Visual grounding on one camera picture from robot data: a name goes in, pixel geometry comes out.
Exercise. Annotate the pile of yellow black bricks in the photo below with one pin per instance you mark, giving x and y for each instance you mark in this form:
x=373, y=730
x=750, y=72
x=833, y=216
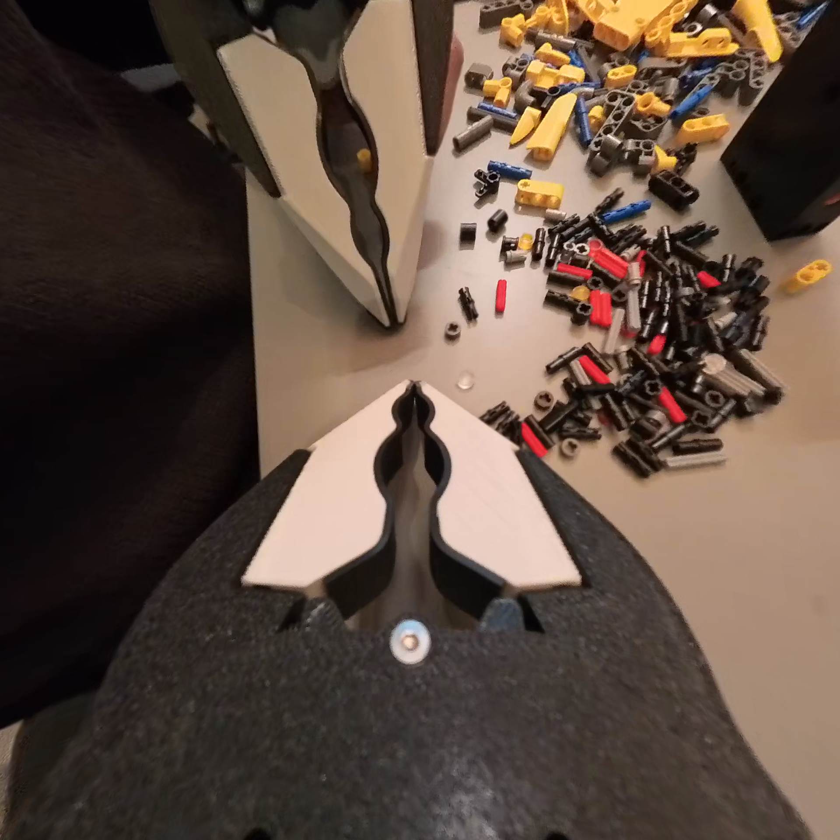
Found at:
x=630, y=26

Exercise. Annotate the black perforated block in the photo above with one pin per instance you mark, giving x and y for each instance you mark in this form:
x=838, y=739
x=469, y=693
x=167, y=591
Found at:
x=787, y=164

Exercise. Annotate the pile of black red pins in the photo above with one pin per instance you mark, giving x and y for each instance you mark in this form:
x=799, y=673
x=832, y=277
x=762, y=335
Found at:
x=656, y=315

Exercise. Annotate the small yellow bush piece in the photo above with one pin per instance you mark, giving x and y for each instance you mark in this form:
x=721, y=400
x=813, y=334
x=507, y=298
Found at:
x=362, y=159

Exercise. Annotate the yellow two-hole connector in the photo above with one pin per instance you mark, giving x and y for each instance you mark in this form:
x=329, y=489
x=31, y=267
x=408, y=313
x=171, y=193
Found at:
x=806, y=275

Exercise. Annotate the clear round stud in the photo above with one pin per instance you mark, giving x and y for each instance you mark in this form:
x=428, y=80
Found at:
x=466, y=379

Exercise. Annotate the person's dark sweater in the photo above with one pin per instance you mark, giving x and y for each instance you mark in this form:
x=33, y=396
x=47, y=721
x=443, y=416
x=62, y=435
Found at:
x=118, y=328

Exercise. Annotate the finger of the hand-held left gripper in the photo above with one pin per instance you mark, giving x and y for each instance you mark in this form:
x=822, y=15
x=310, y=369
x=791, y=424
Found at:
x=394, y=98
x=275, y=118

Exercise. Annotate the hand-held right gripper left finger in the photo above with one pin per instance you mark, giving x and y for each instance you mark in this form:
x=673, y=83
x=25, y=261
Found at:
x=328, y=512

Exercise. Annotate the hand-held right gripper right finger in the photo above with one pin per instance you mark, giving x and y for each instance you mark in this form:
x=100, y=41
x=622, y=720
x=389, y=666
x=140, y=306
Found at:
x=505, y=518

